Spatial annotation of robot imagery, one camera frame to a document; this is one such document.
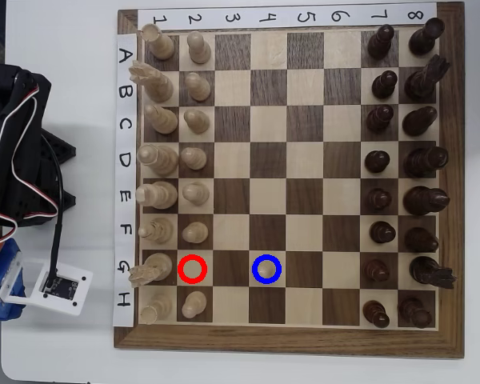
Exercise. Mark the dark wooden knight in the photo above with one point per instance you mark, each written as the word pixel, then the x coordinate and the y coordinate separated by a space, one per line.
pixel 428 270
pixel 424 80

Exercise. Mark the light wooden rook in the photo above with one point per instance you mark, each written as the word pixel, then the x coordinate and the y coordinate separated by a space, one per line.
pixel 156 308
pixel 160 44

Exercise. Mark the wooden chessboard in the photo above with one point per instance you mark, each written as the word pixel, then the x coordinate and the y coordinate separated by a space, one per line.
pixel 304 340

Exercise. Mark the dark wooden bishop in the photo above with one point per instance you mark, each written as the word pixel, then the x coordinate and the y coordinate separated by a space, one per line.
pixel 419 121
pixel 421 240

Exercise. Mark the light wooden knight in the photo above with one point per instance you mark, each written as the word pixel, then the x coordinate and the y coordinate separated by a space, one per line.
pixel 156 266
pixel 156 84

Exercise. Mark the light wooden bishop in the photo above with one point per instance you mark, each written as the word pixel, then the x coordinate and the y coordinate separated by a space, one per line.
pixel 162 120
pixel 160 231

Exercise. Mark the dark wooden pawn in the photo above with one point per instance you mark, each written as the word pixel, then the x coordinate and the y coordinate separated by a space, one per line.
pixel 377 161
pixel 375 271
pixel 382 233
pixel 380 42
pixel 384 86
pixel 380 199
pixel 376 314
pixel 380 118

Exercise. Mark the paper strip with letters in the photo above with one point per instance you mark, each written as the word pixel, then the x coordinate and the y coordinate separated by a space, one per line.
pixel 124 104

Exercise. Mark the white camera mount with board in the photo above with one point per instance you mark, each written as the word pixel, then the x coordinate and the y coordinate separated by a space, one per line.
pixel 85 282

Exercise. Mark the dark wooden rook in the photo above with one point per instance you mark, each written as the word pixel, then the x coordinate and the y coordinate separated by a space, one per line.
pixel 426 38
pixel 414 312

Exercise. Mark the dark wooden queen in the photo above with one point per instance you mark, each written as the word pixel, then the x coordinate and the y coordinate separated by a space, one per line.
pixel 424 162

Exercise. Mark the dark wooden king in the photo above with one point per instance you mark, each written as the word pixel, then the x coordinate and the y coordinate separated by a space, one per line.
pixel 424 200

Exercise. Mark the light wooden pawn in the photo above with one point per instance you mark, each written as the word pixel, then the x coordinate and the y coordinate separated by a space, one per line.
pixel 196 121
pixel 196 193
pixel 194 304
pixel 195 232
pixel 194 158
pixel 266 269
pixel 198 87
pixel 199 48

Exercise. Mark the black and orange robot arm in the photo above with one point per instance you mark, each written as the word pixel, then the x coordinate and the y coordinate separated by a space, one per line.
pixel 28 160

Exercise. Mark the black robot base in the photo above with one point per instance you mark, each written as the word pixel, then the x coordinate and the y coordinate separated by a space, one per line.
pixel 62 152

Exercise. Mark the paper strip with numbers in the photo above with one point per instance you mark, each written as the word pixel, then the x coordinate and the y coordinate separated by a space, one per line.
pixel 248 18

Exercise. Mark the light wooden king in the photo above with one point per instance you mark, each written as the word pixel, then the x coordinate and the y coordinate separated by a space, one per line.
pixel 158 195

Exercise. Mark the light wooden queen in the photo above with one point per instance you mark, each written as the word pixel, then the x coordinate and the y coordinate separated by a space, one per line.
pixel 160 160

